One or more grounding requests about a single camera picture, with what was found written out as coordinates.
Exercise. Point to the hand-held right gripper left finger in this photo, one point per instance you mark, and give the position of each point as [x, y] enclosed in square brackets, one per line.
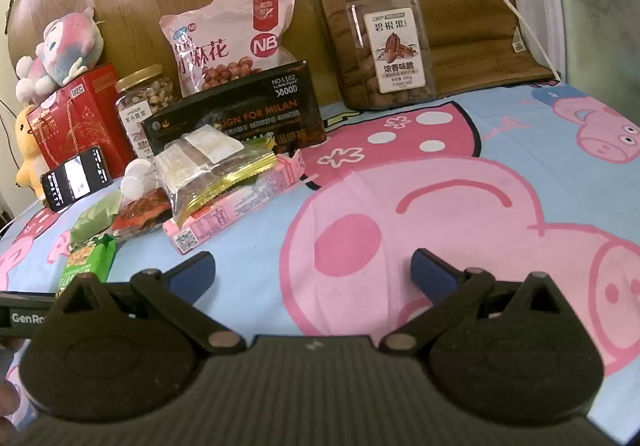
[192, 271]

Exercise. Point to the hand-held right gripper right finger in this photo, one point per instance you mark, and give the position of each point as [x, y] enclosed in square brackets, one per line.
[432, 272]

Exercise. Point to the red snack packet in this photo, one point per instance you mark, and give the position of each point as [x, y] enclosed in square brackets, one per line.
[142, 213]

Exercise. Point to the clear snack packet gold edge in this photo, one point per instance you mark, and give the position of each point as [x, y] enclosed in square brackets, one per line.
[210, 176]

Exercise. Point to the green leaf-print packet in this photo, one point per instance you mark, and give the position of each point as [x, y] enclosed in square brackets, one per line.
[95, 221]

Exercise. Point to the black cardboard box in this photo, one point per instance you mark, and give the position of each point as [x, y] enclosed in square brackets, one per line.
[260, 111]

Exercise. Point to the person's left hand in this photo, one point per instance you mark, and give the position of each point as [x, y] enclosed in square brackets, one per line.
[7, 401]

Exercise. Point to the pink flat box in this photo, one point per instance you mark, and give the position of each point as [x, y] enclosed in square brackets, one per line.
[240, 207]

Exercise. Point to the green snack carton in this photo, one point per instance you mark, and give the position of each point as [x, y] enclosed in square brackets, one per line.
[85, 261]

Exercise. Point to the white round snack packets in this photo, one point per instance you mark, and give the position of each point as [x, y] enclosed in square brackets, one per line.
[137, 181]

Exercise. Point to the black smartphone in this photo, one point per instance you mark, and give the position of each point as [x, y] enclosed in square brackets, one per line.
[75, 178]

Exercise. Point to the printed blanket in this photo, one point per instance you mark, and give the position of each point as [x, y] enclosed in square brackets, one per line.
[350, 136]

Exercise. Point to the yellow plush toy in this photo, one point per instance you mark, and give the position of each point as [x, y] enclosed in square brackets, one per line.
[27, 146]

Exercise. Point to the small clear nut jar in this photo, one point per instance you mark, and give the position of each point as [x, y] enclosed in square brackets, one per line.
[137, 106]

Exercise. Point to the red gift bag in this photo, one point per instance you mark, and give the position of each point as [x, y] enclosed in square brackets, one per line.
[85, 126]

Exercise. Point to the pink snack bag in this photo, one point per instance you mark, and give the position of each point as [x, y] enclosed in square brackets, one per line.
[225, 36]

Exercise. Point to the pink plush toy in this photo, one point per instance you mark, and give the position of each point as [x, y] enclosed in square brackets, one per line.
[60, 46]

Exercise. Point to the brown cardboard box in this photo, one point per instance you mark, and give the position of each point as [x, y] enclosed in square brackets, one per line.
[125, 1]

